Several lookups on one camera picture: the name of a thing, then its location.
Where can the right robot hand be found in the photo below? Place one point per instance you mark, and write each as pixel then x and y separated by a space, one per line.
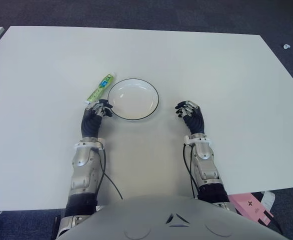
pixel 196 122

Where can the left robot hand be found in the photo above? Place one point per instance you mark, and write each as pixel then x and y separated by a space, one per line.
pixel 90 125

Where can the green toothpaste tube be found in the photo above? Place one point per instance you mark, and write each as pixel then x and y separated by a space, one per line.
pixel 100 87

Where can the white plate with black rim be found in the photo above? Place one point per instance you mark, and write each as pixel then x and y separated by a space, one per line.
pixel 134 100

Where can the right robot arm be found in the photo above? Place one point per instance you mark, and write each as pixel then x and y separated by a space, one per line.
pixel 206 165

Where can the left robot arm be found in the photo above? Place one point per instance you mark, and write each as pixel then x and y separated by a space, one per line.
pixel 82 170

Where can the pink box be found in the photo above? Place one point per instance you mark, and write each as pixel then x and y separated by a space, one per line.
pixel 249 203

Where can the grey robot torso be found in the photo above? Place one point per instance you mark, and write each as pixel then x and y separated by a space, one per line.
pixel 171 220

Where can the white paper tag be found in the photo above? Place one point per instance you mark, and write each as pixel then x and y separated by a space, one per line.
pixel 268 198

